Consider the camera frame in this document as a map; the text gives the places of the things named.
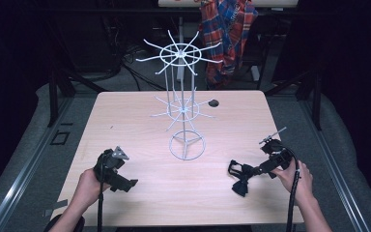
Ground grey tape strip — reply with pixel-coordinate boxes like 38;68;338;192
43;198;70;218

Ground red blue plaid cloth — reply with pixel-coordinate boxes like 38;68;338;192
199;0;259;90

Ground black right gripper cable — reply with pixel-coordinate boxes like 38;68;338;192
284;146;302;232

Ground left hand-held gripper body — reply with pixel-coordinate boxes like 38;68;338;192
93;145;130;188

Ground black bow tie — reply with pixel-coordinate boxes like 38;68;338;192
227;159;256;198

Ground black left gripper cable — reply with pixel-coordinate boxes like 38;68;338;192
97;154;106;232

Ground black tape square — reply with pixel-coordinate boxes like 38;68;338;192
49;122;74;146

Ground black floor cables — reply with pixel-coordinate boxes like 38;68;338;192
110;44;167;92

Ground aluminium floor rail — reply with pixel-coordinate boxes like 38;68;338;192
0;96;73;232
300;98;371;232

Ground person's left hand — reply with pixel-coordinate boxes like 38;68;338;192
76;167;111;209

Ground white wire display rack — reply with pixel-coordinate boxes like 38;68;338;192
135;29;224;161

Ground person's right hand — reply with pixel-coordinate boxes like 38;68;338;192
271;159;314;208

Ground black metal stand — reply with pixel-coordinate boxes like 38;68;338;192
263;62;324;132
46;61;108;129

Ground person's dark clothing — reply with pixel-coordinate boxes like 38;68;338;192
43;214;87;232

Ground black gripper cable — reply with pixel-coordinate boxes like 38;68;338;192
284;146;302;232
97;154;106;232

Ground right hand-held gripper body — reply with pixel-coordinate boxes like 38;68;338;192
258;126;300;180

